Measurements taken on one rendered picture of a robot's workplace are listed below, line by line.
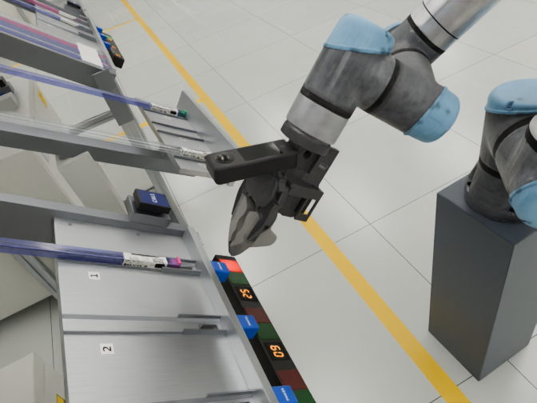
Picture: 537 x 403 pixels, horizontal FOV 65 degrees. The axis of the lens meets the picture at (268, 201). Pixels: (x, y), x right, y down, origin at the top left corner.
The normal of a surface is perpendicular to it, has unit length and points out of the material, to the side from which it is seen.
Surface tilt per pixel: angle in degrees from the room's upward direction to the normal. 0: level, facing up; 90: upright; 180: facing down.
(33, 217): 90
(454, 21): 87
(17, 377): 0
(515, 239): 0
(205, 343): 45
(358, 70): 73
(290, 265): 0
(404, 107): 80
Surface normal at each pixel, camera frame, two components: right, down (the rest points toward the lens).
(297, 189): 0.42, 0.55
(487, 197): -0.83, 0.28
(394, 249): -0.22, -0.71
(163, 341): 0.47, -0.81
